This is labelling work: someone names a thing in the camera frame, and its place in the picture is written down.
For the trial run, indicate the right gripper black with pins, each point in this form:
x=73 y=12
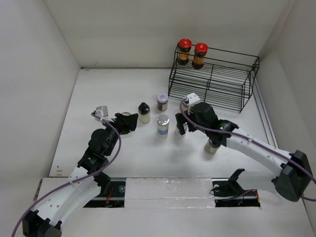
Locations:
x=179 y=123

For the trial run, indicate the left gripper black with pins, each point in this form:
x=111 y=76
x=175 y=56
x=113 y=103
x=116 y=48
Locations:
x=126 y=123

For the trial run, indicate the red lid sauce jar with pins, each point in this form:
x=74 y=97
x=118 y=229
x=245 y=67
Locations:
x=184 y=46
x=199 y=54

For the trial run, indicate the silver lid bead bottle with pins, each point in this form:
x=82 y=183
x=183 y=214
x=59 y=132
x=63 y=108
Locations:
x=177 y=131
x=162 y=125

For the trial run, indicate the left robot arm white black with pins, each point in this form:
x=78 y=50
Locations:
x=85 y=182

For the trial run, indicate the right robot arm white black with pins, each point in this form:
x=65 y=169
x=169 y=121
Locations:
x=292 y=171

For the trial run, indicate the clear glass jar silver rim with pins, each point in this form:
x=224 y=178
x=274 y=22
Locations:
x=126 y=113

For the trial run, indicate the black cap white powder bottle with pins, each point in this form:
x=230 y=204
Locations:
x=144 y=113

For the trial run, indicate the black cap beige spice bottle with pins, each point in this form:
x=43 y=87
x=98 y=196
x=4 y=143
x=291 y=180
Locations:
x=211 y=148

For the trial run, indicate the white lid dark sauce jar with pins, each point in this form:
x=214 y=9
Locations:
x=162 y=102

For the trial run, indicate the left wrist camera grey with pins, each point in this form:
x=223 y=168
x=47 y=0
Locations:
x=101 y=112

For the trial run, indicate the black wire rack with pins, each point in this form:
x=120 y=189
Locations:
x=225 y=81

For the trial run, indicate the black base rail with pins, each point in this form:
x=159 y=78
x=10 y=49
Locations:
x=168 y=193

